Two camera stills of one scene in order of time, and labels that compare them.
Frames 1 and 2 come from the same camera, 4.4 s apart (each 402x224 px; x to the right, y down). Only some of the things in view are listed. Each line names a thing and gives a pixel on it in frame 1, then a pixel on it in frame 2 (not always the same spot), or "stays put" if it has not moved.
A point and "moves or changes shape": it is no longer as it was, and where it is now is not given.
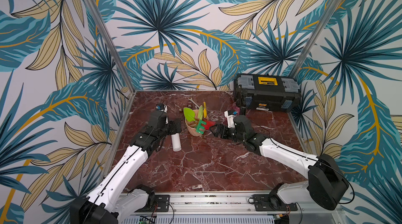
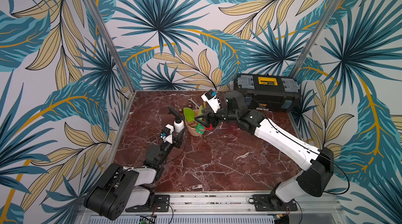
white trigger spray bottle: [176, 142] moves or changes shape
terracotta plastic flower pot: [192, 125] stays put
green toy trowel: [189, 114] stays put
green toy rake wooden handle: [199, 126] stays put
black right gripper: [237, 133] to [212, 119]
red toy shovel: [208, 124] stays put
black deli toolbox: [266, 92] stays put
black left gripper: [173, 130] to [179, 138]
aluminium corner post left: [103, 30] stays put
